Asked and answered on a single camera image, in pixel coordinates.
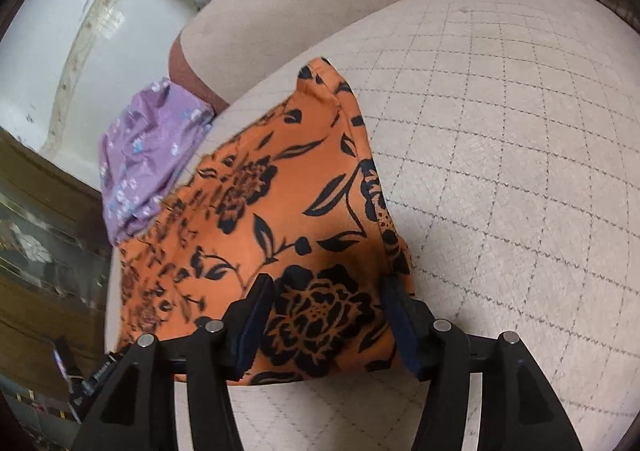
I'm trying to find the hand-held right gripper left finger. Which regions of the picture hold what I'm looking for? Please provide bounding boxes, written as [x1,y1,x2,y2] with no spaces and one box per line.
[72,275,276,451]

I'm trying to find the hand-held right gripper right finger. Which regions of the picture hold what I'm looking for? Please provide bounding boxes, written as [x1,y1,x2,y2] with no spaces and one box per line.
[382,273,583,451]

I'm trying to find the orange black floral blouse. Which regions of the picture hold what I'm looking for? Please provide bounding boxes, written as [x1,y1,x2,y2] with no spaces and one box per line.
[116,57,416,387]

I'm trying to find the wooden door with glass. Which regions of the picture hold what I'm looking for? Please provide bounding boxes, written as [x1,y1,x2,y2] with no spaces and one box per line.
[0,128,118,451]

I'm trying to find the beige quilted sofa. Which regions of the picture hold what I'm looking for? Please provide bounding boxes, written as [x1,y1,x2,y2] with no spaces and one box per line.
[107,0,640,451]

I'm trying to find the purple floral garment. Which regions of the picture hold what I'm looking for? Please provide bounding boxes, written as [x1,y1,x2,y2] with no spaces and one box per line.
[97,76,217,243]

